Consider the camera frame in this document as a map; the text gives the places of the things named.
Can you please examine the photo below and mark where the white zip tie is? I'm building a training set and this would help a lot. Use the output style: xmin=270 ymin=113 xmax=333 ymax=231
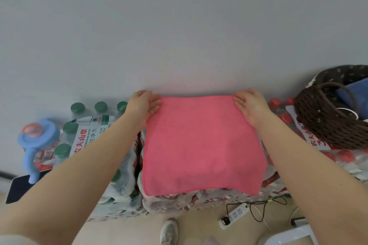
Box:
xmin=336 ymin=107 xmax=359 ymax=119

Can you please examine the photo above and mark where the pink towel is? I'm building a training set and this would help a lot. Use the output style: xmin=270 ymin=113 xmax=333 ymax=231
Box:
xmin=142 ymin=95 xmax=268 ymax=196

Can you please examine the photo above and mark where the blue towel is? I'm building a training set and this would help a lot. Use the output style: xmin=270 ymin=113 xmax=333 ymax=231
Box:
xmin=335 ymin=77 xmax=368 ymax=113

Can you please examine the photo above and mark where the person's right hand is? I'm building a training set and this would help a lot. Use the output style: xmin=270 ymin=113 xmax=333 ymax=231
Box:
xmin=233 ymin=89 xmax=272 ymax=127

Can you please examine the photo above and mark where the person's left forearm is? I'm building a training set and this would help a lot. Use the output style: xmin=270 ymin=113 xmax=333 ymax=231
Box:
xmin=0 ymin=118 xmax=144 ymax=245

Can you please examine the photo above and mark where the stack of bottled water packs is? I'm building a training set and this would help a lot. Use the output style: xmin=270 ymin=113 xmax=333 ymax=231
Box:
xmin=33 ymin=97 xmax=368 ymax=222

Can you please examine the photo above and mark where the black smartphone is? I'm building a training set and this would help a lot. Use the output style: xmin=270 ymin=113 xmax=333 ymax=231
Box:
xmin=5 ymin=168 xmax=52 ymax=204

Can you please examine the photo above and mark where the person's left shoe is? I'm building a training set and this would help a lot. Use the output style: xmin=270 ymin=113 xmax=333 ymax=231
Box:
xmin=160 ymin=217 xmax=179 ymax=245

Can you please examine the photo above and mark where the black power cable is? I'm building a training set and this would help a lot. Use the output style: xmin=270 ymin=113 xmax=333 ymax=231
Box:
xmin=225 ymin=196 xmax=288 ymax=223

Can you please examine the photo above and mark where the white shirt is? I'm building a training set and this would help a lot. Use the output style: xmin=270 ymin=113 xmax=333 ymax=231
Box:
xmin=0 ymin=235 xmax=222 ymax=245

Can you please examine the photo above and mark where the person's right forearm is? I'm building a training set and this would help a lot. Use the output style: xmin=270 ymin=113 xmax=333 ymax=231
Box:
xmin=254 ymin=113 xmax=368 ymax=245

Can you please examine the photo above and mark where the clear jug with blue lid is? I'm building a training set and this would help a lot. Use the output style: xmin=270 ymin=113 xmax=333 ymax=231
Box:
xmin=18 ymin=119 xmax=61 ymax=185

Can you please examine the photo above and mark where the white power strip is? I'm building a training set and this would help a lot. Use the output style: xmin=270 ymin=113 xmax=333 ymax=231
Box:
xmin=219 ymin=203 xmax=249 ymax=230

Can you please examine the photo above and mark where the white gym frame grey panel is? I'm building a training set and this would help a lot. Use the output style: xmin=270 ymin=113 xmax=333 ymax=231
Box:
xmin=264 ymin=216 xmax=320 ymax=245

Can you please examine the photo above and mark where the brown wicker basket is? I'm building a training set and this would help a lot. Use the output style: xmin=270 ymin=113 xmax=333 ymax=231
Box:
xmin=294 ymin=65 xmax=368 ymax=150

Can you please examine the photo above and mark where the person's left hand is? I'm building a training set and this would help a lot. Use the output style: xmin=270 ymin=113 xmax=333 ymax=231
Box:
xmin=125 ymin=90 xmax=163 ymax=133

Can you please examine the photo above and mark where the white cable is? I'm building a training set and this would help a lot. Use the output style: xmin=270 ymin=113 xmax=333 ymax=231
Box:
xmin=253 ymin=204 xmax=271 ymax=231

